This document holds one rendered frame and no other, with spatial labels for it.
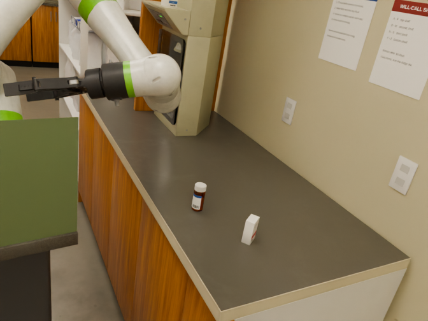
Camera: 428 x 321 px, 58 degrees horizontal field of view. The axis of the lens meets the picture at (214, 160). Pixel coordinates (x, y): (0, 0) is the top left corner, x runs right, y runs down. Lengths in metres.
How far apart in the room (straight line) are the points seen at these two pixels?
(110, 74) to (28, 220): 0.43
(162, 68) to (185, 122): 0.91
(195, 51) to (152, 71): 0.82
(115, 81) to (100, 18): 0.28
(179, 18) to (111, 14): 0.56
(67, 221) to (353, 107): 1.06
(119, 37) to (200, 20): 0.65
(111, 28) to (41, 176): 0.46
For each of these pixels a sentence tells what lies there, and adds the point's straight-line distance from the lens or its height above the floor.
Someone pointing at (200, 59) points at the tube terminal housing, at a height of 1.31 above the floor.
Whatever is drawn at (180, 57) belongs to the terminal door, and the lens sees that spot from 1.79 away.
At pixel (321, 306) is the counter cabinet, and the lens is 1.23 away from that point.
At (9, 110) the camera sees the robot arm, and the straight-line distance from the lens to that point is 1.17.
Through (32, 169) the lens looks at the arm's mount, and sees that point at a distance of 1.05.
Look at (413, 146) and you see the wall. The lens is 1.40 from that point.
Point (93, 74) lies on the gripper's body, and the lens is 1.02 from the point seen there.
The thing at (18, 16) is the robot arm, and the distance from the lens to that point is 1.11.
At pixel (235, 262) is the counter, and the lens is 1.12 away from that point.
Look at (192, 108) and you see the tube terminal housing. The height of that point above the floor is 1.08.
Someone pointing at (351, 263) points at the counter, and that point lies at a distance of 1.27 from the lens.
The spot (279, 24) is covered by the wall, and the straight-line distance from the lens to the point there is 1.93.
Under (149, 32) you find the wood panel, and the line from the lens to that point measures 2.09.
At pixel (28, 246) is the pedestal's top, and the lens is 1.16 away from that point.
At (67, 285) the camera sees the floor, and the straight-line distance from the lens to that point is 2.40.
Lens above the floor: 1.63
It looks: 24 degrees down
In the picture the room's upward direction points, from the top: 10 degrees clockwise
